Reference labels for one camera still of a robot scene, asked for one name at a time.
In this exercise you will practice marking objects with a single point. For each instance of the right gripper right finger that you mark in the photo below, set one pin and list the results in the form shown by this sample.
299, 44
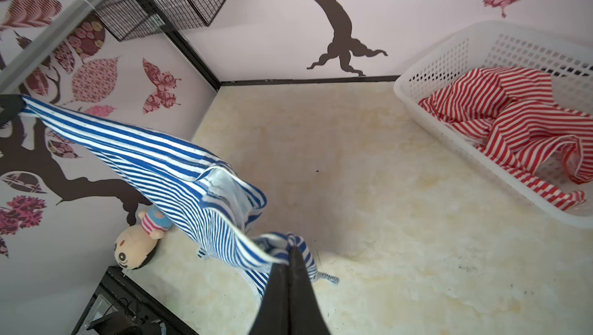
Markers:
304, 313

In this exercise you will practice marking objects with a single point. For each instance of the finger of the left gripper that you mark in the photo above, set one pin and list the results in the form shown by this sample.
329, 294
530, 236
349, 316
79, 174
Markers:
11, 107

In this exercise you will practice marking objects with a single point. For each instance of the plush doll head toy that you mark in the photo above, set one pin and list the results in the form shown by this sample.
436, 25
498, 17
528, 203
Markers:
136, 245

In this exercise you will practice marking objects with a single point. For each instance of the blue white striped tank top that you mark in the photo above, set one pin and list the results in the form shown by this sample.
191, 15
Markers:
199, 192

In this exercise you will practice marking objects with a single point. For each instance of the black wire mesh basket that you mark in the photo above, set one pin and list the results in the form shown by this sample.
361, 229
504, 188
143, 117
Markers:
131, 19

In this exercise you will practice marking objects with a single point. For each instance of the white plastic laundry basket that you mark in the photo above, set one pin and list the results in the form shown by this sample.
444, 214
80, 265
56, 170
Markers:
490, 44

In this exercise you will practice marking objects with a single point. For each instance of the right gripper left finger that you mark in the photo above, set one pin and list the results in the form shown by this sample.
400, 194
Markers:
273, 315

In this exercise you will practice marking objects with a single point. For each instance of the red white striped tank top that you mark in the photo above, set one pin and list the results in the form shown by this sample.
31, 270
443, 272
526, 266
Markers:
511, 117

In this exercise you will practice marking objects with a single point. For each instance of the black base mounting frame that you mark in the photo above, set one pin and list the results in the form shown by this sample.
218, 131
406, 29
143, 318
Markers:
120, 306

